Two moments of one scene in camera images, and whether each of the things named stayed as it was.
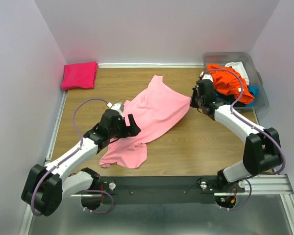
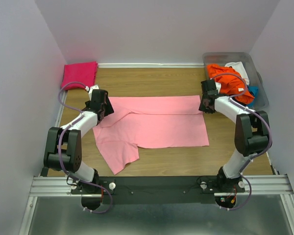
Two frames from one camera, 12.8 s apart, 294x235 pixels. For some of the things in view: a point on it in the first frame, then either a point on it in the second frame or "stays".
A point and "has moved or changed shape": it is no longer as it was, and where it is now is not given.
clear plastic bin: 255,77 stays
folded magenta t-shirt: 80,75 stays
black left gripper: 127,126 to 107,107
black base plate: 165,190 stays
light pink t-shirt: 157,107 has moved or changed shape
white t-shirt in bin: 238,66 stays
